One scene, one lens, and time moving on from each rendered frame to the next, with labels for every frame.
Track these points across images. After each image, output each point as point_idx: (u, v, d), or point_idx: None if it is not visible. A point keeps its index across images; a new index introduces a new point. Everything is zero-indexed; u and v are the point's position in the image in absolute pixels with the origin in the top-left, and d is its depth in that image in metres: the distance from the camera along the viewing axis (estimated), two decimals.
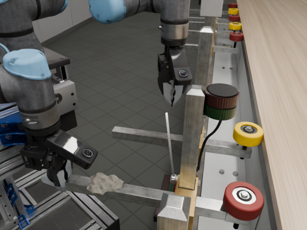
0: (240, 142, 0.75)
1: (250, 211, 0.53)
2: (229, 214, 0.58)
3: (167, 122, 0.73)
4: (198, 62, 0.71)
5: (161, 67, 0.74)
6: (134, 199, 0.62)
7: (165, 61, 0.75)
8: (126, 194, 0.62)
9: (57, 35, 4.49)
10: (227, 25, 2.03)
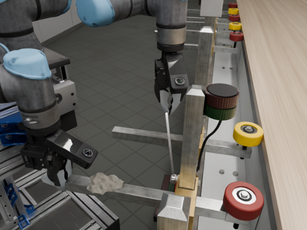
0: (240, 142, 0.75)
1: (250, 211, 0.53)
2: (229, 214, 0.58)
3: (167, 122, 0.73)
4: (198, 62, 0.71)
5: (158, 74, 0.70)
6: (134, 199, 0.62)
7: (161, 68, 0.70)
8: (126, 194, 0.62)
9: (57, 35, 4.49)
10: (227, 25, 2.03)
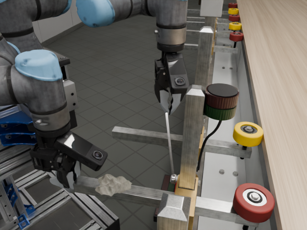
0: (240, 142, 0.75)
1: (262, 213, 0.52)
2: (239, 216, 0.57)
3: (167, 122, 0.73)
4: (198, 62, 0.71)
5: (158, 74, 0.70)
6: (143, 201, 0.62)
7: (161, 68, 0.70)
8: (135, 196, 0.62)
9: (57, 35, 4.49)
10: (227, 25, 2.03)
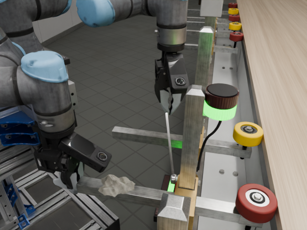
0: (240, 142, 0.75)
1: (264, 214, 0.52)
2: (243, 216, 0.57)
3: (167, 122, 0.73)
4: (198, 62, 0.71)
5: (158, 74, 0.70)
6: (147, 201, 0.62)
7: (161, 68, 0.70)
8: (138, 196, 0.62)
9: (57, 35, 4.49)
10: (227, 25, 2.03)
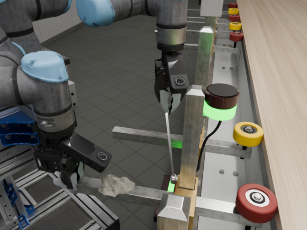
0: (240, 142, 0.75)
1: (264, 214, 0.52)
2: (243, 216, 0.57)
3: (167, 122, 0.73)
4: (198, 62, 0.71)
5: (158, 74, 0.70)
6: (147, 201, 0.62)
7: (161, 68, 0.70)
8: (138, 196, 0.62)
9: (57, 35, 4.49)
10: (227, 25, 2.03)
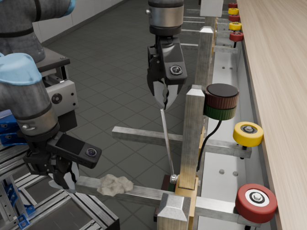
0: (240, 142, 0.75)
1: (264, 214, 0.52)
2: (241, 216, 0.57)
3: (164, 122, 0.66)
4: (198, 62, 0.71)
5: (150, 62, 0.60)
6: (145, 201, 0.62)
7: (155, 55, 0.60)
8: (137, 196, 0.62)
9: (57, 35, 4.49)
10: (227, 25, 2.03)
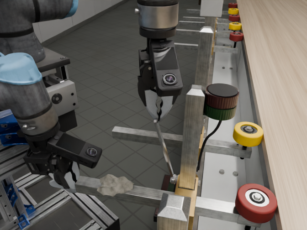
0: (240, 142, 0.75)
1: (264, 214, 0.52)
2: (241, 216, 0.57)
3: (158, 133, 0.60)
4: (198, 62, 0.71)
5: (141, 69, 0.52)
6: (145, 201, 0.62)
7: (146, 61, 0.53)
8: (137, 196, 0.62)
9: (57, 35, 4.49)
10: (227, 25, 2.03)
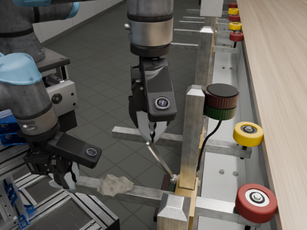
0: (240, 142, 0.75)
1: (264, 214, 0.52)
2: (241, 216, 0.57)
3: (153, 153, 0.56)
4: (198, 62, 0.71)
5: (132, 89, 0.48)
6: (145, 201, 0.62)
7: (137, 80, 0.48)
8: (137, 196, 0.62)
9: (57, 35, 4.49)
10: (227, 25, 2.03)
